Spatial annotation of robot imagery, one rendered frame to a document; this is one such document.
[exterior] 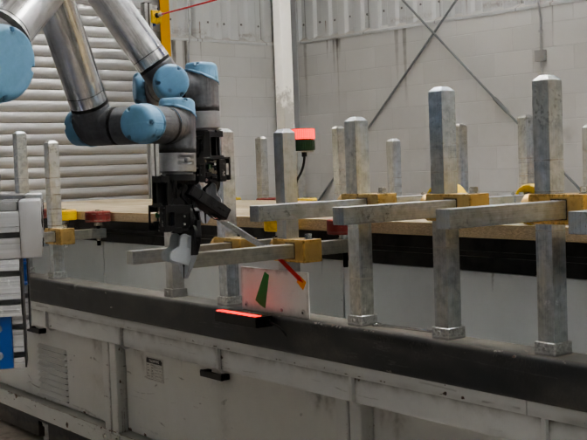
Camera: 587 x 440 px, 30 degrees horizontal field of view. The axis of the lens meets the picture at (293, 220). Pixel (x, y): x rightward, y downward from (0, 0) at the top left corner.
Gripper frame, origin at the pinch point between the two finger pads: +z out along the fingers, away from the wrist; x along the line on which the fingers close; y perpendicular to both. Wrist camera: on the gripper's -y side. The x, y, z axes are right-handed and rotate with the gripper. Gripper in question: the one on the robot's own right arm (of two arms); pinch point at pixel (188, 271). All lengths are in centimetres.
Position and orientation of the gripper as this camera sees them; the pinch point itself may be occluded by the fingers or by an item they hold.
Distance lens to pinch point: 225.6
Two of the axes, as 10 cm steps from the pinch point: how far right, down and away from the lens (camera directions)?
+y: -8.0, 0.3, -5.9
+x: 5.9, 0.2, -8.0
